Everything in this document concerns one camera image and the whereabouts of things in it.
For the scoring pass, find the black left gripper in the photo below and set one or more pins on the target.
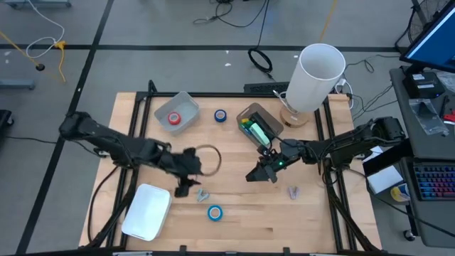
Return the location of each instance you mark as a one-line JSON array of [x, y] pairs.
[[181, 163]]

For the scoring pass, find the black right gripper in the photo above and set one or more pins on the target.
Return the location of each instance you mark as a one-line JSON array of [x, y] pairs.
[[284, 156]]

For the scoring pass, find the light blue tape roll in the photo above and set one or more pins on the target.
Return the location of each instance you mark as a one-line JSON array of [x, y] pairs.
[[209, 213]]

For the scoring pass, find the grey binder clip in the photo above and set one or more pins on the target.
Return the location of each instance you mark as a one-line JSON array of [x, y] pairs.
[[293, 193]]

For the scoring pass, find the mint green stapler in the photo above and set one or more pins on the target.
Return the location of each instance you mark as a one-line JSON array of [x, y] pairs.
[[259, 134]]

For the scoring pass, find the blue mini stapler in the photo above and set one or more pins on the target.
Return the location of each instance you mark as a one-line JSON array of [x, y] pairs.
[[245, 131]]

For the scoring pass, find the red tape roll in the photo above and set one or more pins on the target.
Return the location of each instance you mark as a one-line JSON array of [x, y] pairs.
[[170, 118]]

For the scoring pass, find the navy blue tape roll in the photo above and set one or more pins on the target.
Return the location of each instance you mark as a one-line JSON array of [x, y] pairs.
[[215, 116]]

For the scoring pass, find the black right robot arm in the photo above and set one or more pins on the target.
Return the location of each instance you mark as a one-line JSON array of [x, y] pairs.
[[355, 142]]

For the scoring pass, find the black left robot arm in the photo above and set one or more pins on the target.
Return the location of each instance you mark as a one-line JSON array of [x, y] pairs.
[[117, 145]]

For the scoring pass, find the white plastic bin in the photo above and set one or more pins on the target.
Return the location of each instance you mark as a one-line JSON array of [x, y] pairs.
[[146, 212]]

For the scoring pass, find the dark translucent plastic bin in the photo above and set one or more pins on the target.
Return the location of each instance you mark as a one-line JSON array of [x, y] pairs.
[[275, 122]]

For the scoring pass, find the light grey plastic bin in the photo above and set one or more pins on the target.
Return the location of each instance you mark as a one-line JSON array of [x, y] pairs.
[[186, 106]]

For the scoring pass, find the black power strip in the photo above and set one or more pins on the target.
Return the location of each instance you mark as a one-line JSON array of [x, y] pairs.
[[264, 87]]

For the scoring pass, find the white shade table lamp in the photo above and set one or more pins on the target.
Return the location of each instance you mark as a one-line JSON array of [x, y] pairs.
[[314, 81]]

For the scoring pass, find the white cardboard box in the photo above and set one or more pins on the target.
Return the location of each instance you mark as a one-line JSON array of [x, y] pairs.
[[384, 179]]

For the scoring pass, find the grey side desk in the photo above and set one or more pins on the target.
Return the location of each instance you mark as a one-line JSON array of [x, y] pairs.
[[426, 149]]

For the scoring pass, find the backlit rainbow keyboard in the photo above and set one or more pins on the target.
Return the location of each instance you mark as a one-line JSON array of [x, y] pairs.
[[435, 183]]

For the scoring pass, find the clear plastic bag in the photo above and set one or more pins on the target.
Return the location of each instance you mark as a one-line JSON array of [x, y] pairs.
[[428, 117]]

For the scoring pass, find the small black computer box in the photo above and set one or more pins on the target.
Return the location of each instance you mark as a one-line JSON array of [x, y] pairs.
[[423, 85]]

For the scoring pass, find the computer monitor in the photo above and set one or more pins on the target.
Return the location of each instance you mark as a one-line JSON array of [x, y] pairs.
[[433, 42]]

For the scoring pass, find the black floor fan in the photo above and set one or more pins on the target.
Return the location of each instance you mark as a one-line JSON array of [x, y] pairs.
[[424, 17]]

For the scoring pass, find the grey desk foot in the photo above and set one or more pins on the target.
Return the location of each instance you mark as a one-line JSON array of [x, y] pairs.
[[39, 3]]

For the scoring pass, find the black metal table frame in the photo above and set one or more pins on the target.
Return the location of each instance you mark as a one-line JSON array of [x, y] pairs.
[[231, 95]]

